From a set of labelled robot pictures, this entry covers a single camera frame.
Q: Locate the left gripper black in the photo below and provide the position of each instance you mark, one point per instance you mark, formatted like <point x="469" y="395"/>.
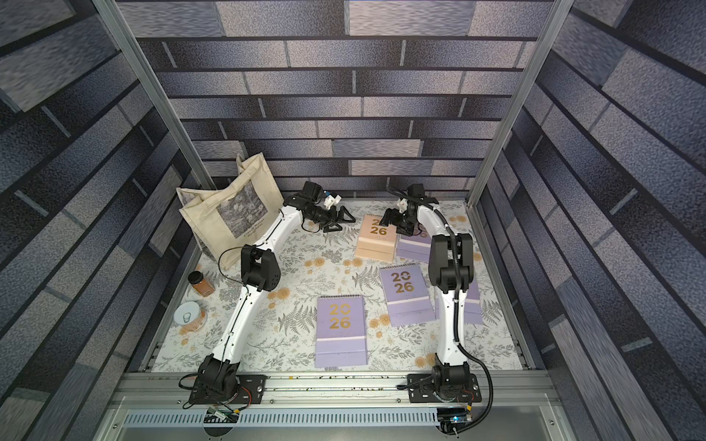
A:
<point x="333" y="219"/>

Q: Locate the right aluminium frame post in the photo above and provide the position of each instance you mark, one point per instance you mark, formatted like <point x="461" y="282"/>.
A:
<point x="557" y="16"/>

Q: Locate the left aluminium frame post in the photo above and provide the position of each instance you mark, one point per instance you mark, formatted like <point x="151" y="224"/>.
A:
<point x="129" y="46"/>

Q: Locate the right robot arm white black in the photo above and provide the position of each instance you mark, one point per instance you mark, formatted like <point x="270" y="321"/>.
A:
<point x="451" y="273"/>

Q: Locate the peach 2026 calendar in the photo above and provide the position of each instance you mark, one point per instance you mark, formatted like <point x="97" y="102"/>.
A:
<point x="376" y="241"/>

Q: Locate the aluminium frame post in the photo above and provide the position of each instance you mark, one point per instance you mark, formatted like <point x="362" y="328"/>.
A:
<point x="129" y="46"/>
<point x="557" y="16"/>

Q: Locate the cream canvas tote bag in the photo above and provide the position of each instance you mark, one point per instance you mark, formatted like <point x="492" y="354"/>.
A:
<point x="225" y="220"/>

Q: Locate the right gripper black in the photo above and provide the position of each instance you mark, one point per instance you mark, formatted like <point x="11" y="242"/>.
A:
<point x="395" y="218"/>

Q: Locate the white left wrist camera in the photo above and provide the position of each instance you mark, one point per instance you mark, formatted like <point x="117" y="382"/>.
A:
<point x="331" y="200"/>

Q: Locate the purple 2026 calendar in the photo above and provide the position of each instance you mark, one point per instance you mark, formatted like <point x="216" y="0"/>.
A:
<point x="341" y="336"/>
<point x="407" y="296"/>
<point x="473" y="314"/>
<point x="414" y="247"/>

